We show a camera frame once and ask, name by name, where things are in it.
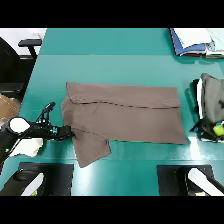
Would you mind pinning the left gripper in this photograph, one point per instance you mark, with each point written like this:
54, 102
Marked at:
63, 132

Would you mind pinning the brown T-shirt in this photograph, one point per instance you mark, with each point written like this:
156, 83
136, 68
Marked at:
126, 113

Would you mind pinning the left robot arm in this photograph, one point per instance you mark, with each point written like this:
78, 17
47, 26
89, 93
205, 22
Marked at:
20, 125

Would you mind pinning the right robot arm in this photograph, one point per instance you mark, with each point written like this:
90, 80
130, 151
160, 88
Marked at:
173, 180

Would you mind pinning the black chair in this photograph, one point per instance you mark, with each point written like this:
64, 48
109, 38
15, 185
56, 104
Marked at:
13, 70

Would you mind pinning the blue garment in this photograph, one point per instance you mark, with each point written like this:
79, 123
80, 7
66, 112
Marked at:
181, 49

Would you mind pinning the grey-brown garment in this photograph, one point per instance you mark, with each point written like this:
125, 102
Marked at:
211, 96

